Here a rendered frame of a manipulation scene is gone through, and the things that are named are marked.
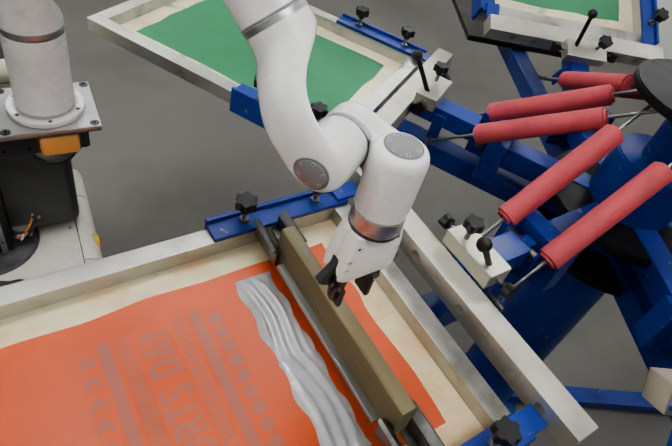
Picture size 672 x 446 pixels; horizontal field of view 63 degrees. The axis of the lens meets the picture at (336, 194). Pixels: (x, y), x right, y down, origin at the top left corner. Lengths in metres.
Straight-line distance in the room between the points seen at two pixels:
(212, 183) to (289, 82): 1.99
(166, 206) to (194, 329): 1.54
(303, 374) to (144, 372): 0.25
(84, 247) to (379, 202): 1.44
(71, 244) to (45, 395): 1.10
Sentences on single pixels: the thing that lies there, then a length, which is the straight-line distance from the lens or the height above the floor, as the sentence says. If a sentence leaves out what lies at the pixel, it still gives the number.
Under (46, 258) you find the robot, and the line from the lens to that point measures 1.98.
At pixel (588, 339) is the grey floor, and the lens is 2.64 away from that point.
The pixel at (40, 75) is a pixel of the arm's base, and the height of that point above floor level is 1.23.
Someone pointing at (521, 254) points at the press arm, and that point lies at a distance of 1.17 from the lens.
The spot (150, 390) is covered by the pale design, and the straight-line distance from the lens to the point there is 0.94.
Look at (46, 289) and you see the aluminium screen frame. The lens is 1.01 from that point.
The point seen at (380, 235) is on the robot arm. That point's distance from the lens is 0.72.
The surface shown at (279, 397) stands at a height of 0.96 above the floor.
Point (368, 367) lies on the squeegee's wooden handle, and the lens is 0.88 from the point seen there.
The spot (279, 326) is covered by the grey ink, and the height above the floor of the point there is 0.96.
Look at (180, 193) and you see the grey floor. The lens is 2.54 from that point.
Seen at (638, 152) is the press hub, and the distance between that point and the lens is 1.44.
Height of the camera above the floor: 1.79
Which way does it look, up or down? 43 degrees down
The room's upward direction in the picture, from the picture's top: 16 degrees clockwise
